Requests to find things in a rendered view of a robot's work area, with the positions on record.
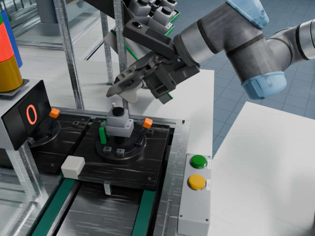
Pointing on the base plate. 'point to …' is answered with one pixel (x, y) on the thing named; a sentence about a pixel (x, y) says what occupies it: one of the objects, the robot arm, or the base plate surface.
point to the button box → (195, 200)
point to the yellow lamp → (10, 75)
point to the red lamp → (4, 44)
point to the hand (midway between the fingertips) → (112, 84)
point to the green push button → (198, 161)
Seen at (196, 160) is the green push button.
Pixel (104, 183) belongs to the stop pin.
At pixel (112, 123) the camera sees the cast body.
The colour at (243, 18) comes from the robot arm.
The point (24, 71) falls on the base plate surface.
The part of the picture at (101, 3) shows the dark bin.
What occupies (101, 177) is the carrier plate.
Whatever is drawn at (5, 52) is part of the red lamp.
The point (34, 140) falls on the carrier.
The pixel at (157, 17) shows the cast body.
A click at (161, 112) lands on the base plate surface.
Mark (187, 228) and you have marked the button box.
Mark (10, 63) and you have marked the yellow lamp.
